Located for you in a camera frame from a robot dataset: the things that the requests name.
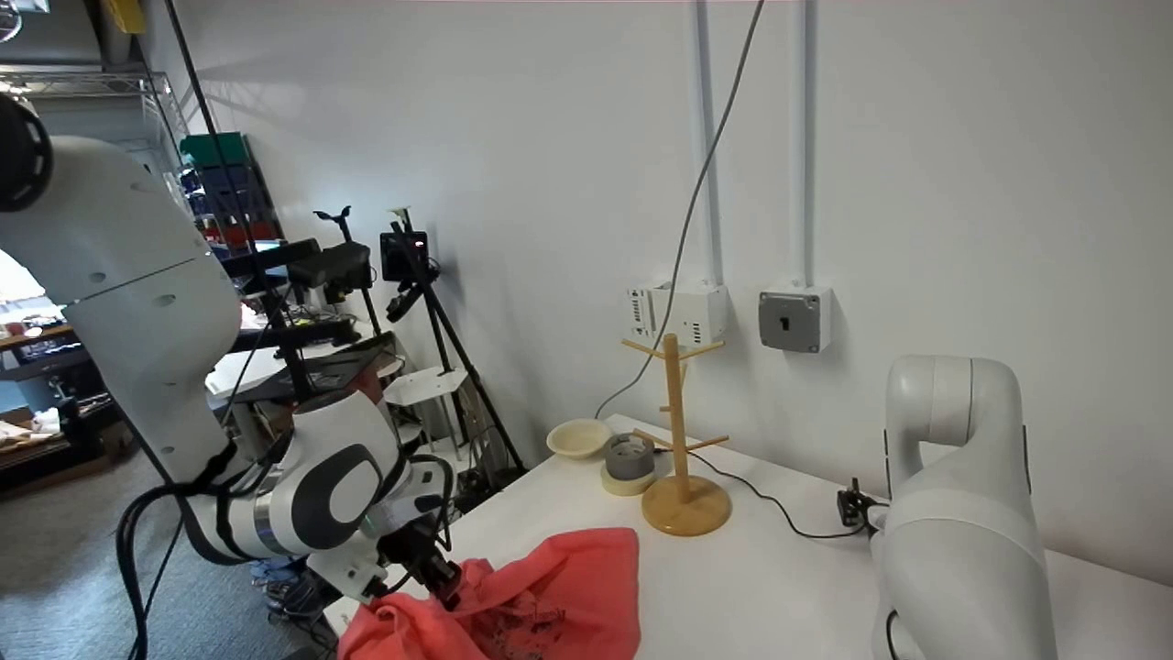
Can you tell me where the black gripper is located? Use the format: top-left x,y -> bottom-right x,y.
391,516 -> 474,614

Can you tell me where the orange printed sweatshirt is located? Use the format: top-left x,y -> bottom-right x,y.
336,523 -> 645,660

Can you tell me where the white jointed support arm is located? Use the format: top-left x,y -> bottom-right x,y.
873,348 -> 1062,660

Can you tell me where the wooden mug tree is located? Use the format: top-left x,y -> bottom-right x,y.
620,329 -> 737,539

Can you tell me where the white socket box with sticker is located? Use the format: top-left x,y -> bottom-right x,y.
628,285 -> 679,345

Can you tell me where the small black end device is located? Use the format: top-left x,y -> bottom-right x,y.
837,477 -> 888,539

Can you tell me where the grey junction box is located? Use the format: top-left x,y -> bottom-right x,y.
755,285 -> 840,361

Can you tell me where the cluttered wooden workbench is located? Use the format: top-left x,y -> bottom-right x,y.
0,312 -> 124,474

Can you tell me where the grey duct tape roll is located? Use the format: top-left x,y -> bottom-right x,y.
601,434 -> 664,485

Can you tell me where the black thin table cable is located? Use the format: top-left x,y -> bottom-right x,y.
690,446 -> 859,542

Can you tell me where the black camera on tripod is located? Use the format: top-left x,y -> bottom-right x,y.
379,204 -> 533,480

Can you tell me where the plain white wall box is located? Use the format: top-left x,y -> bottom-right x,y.
672,282 -> 732,351

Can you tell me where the grey hanging wall cable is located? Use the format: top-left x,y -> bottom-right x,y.
590,0 -> 769,424

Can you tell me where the white wall conduit pipe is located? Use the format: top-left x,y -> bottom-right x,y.
797,0 -> 822,292
690,0 -> 730,292

